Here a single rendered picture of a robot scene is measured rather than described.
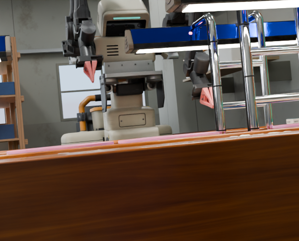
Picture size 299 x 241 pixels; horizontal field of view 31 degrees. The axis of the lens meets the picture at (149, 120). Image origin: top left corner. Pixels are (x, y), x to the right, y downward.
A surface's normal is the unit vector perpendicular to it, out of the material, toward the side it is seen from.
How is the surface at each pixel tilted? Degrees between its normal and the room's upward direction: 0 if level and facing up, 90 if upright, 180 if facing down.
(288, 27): 58
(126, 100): 98
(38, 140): 90
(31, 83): 90
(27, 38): 90
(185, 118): 90
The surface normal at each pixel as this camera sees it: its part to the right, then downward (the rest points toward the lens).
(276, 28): 0.12, -0.56
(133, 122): 0.28, 0.10
